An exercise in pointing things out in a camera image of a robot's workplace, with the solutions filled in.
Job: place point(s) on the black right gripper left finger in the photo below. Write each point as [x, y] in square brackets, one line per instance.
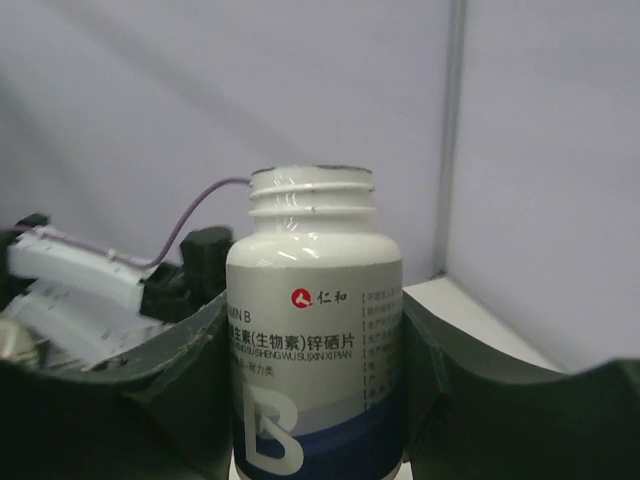
[159, 411]

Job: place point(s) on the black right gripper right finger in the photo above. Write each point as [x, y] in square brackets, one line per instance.
[473, 412]

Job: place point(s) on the white cap pill bottle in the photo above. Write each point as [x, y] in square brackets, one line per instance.
[314, 302]

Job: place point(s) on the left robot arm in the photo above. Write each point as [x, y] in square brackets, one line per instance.
[66, 304]

